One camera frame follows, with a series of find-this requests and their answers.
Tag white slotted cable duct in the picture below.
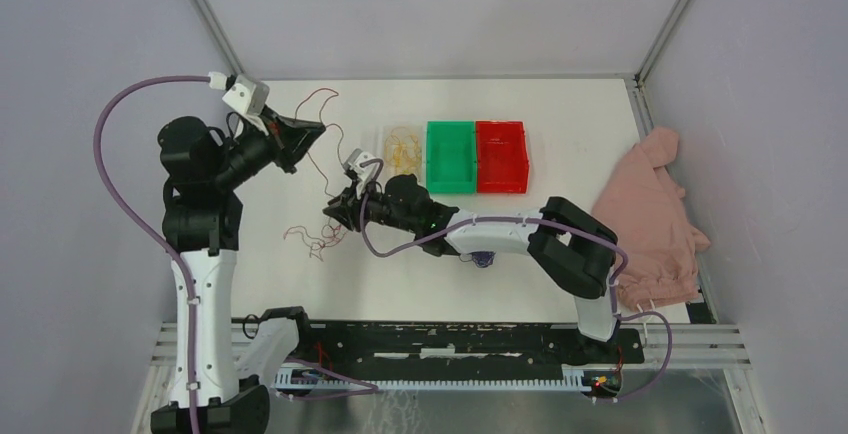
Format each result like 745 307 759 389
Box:
273 366 592 393

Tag red plastic bin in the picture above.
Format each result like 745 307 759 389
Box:
475 121 529 194

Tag green plastic bin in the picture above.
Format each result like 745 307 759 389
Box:
425 121 478 194

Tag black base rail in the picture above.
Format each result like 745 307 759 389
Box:
294 320 645 381

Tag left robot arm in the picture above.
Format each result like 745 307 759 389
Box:
151 107 326 433

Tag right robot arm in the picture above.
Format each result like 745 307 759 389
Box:
323 175 628 362

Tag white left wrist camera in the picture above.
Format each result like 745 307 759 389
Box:
222 74 270 117

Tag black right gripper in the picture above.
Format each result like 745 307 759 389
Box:
323 175 418 235

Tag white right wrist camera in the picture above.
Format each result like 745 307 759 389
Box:
343 148 384 198

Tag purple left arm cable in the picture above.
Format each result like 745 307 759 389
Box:
92 75 382 434

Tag clear plastic bin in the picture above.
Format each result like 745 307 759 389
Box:
378 123 426 185

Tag yellow cable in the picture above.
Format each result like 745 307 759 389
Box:
385 127 425 181

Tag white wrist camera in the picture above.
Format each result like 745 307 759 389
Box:
222 74 270 117
343 148 384 198

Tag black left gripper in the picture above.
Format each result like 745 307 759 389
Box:
211 103 326 189

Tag pink cloth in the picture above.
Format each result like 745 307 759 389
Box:
592 127 710 311

